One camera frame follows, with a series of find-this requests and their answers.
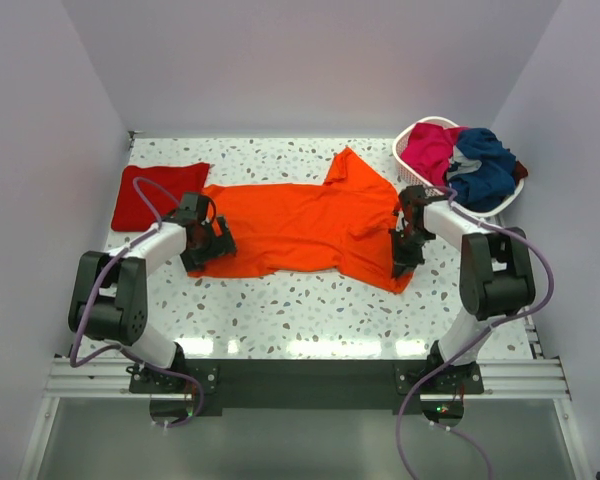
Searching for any magenta t shirt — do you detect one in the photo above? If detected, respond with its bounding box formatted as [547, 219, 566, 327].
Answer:
[400, 122, 467, 186]

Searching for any aluminium right rail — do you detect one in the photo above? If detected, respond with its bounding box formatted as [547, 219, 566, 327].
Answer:
[478, 315, 571, 400]

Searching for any orange t shirt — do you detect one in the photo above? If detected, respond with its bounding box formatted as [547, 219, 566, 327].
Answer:
[198, 148, 412, 294]

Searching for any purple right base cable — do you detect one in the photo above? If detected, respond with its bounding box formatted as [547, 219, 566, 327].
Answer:
[394, 324, 496, 480]

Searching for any white plastic laundry basket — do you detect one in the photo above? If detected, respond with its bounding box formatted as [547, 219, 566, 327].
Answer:
[391, 116, 525, 217]

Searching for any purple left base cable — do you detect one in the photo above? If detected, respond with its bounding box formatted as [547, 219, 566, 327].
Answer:
[144, 367, 206, 429]

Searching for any folded red t shirt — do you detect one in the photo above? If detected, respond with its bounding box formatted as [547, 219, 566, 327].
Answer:
[110, 163, 211, 232]

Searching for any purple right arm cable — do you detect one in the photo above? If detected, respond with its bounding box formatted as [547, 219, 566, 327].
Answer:
[429, 184, 556, 346]

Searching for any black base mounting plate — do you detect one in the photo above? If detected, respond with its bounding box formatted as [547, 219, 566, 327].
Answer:
[128, 357, 486, 426]

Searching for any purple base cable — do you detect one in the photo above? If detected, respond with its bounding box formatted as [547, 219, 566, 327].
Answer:
[144, 367, 206, 429]
[394, 324, 496, 480]

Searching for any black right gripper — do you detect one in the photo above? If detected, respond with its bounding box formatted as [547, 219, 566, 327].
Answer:
[388, 227, 432, 279]

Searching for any navy blue t shirt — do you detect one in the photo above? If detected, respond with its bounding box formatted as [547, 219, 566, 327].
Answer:
[445, 128, 517, 212]

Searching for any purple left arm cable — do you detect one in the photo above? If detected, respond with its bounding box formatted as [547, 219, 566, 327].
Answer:
[68, 176, 164, 369]

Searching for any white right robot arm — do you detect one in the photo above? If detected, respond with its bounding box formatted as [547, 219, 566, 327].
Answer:
[390, 185, 536, 393]

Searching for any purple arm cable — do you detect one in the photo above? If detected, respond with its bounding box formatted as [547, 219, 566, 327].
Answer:
[429, 184, 556, 346]
[68, 176, 164, 369]

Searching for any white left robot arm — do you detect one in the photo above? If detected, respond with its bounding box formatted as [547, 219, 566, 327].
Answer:
[68, 193, 237, 392]

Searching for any aluminium left rail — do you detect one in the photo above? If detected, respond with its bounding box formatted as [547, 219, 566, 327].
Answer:
[43, 349, 151, 399]

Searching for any aluminium rail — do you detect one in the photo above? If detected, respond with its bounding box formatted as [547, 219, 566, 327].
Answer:
[43, 349, 151, 399]
[478, 315, 571, 400]

